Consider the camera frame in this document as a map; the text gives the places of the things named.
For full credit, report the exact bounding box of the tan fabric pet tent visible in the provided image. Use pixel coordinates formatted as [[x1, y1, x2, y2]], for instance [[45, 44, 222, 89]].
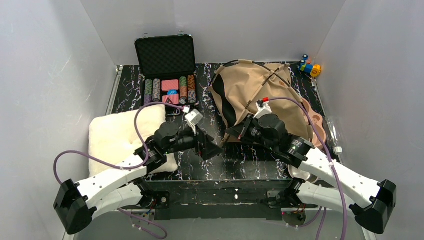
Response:
[[208, 60, 313, 140]]

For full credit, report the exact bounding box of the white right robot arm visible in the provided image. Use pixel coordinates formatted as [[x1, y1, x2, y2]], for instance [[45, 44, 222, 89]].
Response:
[[226, 114, 397, 235]]

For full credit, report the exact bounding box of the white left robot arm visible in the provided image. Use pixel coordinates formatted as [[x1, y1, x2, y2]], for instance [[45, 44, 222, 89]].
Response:
[[53, 122, 224, 235]]

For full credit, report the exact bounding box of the pink double pet bowl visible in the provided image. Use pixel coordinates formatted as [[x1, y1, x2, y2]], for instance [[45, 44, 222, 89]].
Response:
[[301, 97, 327, 152]]

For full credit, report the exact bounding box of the steel bowl near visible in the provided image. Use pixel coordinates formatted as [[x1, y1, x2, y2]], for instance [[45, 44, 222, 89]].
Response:
[[287, 165, 319, 184]]

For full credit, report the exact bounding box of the white fluffy cushion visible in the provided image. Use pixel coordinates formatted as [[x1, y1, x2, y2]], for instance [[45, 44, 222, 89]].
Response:
[[88, 104, 166, 165]]

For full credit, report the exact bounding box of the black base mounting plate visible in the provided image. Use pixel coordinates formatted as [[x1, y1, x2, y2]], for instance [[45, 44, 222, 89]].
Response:
[[148, 179, 315, 221]]

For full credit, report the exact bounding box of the clear plastic water bottle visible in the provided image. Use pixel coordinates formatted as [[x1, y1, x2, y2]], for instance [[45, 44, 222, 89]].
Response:
[[323, 116, 343, 156]]

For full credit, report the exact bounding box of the colourful toy block car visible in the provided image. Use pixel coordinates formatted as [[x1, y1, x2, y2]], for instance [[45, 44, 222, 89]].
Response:
[[297, 54, 322, 78]]

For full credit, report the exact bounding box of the black poker chip case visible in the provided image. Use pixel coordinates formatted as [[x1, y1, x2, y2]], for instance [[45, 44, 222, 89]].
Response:
[[134, 33, 199, 106]]

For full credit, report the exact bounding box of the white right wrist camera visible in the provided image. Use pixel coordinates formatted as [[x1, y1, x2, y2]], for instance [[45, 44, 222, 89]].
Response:
[[253, 97, 272, 119]]

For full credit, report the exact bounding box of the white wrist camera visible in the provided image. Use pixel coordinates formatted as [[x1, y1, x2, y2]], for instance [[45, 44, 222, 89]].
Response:
[[183, 107, 204, 136], [253, 97, 272, 119]]

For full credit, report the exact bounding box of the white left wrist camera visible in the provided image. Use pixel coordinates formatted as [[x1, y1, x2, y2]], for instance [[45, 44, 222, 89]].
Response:
[[183, 107, 204, 136]]

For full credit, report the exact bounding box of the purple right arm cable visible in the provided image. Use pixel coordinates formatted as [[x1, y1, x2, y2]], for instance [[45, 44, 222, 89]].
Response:
[[264, 96, 349, 240]]

